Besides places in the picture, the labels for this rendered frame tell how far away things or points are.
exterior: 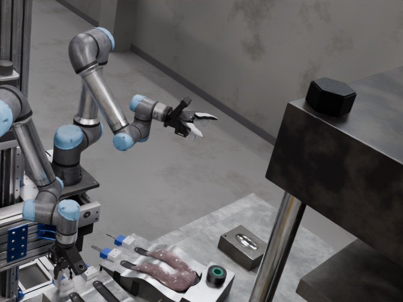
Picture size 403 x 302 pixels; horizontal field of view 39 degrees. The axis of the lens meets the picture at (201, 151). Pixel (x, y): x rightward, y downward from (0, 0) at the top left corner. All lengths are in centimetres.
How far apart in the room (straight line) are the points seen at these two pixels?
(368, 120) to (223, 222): 169
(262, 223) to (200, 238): 38
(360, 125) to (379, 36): 345
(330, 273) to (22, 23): 146
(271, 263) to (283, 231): 10
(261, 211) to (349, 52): 215
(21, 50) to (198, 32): 380
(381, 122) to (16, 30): 147
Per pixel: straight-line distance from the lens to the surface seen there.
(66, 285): 222
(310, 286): 149
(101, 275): 231
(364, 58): 474
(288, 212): 136
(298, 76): 513
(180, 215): 418
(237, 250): 261
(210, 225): 281
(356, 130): 119
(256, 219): 294
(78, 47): 226
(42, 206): 204
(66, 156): 243
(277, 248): 142
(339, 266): 159
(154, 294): 232
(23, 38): 232
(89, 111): 247
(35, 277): 326
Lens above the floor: 248
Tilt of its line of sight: 30 degrees down
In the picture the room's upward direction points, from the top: 13 degrees clockwise
